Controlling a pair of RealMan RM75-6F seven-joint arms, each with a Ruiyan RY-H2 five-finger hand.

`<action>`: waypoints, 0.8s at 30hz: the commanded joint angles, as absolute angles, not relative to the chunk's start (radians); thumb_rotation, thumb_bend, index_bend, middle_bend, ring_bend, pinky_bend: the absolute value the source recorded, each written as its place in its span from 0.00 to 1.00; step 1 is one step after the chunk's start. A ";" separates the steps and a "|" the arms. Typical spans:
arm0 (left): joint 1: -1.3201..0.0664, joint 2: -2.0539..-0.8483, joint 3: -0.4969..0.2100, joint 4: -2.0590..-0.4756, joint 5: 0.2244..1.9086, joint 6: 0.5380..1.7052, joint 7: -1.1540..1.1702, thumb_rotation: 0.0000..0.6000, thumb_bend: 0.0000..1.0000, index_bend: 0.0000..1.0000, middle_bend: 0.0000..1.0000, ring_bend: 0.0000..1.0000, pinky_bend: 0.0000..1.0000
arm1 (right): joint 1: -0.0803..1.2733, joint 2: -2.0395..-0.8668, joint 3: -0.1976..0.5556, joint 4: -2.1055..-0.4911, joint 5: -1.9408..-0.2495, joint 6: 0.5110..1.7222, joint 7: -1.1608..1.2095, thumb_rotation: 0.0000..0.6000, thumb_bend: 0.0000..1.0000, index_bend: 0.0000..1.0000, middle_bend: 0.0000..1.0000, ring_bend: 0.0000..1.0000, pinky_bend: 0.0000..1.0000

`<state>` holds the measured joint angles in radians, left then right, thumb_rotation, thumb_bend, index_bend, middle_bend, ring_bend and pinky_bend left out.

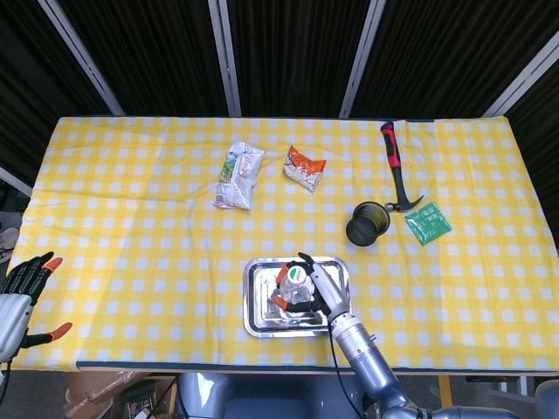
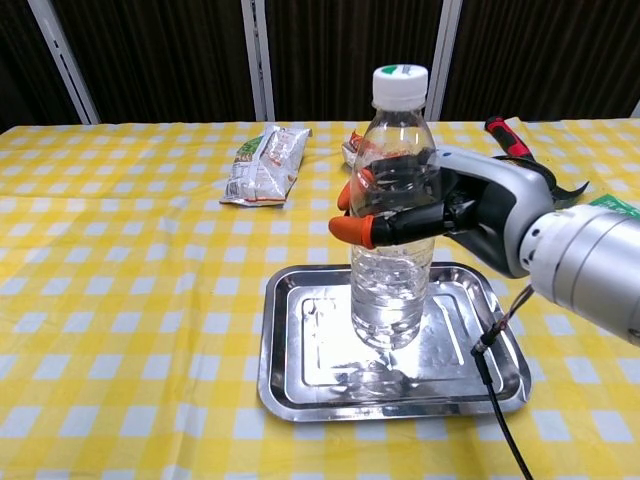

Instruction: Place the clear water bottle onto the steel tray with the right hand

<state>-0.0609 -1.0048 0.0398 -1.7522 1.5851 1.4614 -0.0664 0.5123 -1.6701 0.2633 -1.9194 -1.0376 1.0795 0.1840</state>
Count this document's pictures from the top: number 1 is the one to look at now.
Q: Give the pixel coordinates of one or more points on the dark pleated curtain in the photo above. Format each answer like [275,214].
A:
[297,52]

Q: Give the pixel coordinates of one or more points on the stainless steel tray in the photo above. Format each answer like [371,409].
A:
[262,323]

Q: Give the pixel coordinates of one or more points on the white metal frame post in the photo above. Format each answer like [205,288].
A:
[227,65]
[524,76]
[13,179]
[362,57]
[83,61]

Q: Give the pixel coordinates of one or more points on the brown cardboard box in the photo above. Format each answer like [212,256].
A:
[100,388]

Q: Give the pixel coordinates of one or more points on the clear plastic water bottle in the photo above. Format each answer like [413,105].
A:
[298,275]

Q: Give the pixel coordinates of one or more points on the orange white snack bag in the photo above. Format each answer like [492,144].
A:
[305,172]

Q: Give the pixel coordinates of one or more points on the grey robot torso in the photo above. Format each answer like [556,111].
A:
[271,401]

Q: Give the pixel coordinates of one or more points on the black mesh pen cup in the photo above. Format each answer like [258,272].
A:
[367,231]

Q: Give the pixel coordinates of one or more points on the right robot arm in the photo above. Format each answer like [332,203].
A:
[362,349]

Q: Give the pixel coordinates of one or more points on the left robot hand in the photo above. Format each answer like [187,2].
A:
[13,314]

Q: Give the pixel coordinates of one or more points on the red black claw hammer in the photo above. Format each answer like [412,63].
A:
[390,144]

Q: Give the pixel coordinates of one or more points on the yellow white checked tablecloth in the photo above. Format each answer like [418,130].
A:
[131,218]

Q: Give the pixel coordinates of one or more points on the white green snack bag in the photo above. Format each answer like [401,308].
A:
[238,179]

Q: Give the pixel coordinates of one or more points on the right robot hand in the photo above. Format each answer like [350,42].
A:
[332,292]

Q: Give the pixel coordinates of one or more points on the green sachet packet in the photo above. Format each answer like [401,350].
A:
[428,224]

